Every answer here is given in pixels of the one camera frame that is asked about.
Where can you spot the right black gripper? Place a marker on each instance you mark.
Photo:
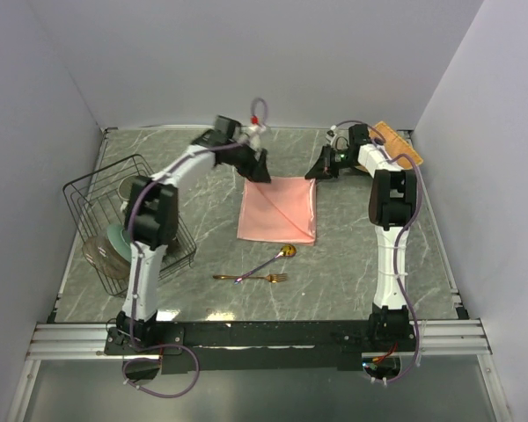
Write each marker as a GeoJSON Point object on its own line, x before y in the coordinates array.
{"type": "Point", "coordinates": [323, 168]}

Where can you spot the pink satin napkin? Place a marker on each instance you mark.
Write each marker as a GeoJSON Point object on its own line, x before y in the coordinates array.
{"type": "Point", "coordinates": [283, 211]}

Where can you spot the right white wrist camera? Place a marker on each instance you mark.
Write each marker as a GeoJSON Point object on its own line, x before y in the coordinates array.
{"type": "Point", "coordinates": [332, 137]}

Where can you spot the teal green bowl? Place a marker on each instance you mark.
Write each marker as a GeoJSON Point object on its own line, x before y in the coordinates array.
{"type": "Point", "coordinates": [119, 238]}

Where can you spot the grey striped mug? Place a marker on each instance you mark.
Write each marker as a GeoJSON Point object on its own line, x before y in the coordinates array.
{"type": "Point", "coordinates": [124, 192]}

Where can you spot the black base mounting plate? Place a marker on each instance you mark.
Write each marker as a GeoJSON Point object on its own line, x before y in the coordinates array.
{"type": "Point", "coordinates": [181, 347]}

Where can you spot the gold spoon with purple handle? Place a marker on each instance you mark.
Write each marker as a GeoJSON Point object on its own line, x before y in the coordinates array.
{"type": "Point", "coordinates": [287, 251]}

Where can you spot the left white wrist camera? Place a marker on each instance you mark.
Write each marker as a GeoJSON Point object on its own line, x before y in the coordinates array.
{"type": "Point", "coordinates": [252, 133]}

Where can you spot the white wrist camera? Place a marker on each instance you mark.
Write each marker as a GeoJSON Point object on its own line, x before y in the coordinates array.
{"type": "Point", "coordinates": [332, 137]}
{"type": "Point", "coordinates": [252, 133]}

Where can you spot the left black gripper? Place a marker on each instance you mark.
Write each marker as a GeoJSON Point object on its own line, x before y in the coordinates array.
{"type": "Point", "coordinates": [254, 170]}

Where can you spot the clear glass bowl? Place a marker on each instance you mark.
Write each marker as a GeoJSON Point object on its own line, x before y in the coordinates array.
{"type": "Point", "coordinates": [100, 254]}

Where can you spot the rose gold fork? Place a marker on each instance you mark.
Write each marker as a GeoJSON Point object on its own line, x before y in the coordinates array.
{"type": "Point", "coordinates": [271, 278]}

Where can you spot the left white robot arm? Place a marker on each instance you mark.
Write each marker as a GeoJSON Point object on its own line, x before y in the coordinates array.
{"type": "Point", "coordinates": [153, 218]}

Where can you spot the aluminium rail frame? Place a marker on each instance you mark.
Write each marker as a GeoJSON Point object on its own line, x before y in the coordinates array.
{"type": "Point", "coordinates": [88, 341]}

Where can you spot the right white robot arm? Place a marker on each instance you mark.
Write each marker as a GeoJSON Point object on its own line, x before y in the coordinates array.
{"type": "Point", "coordinates": [394, 205]}

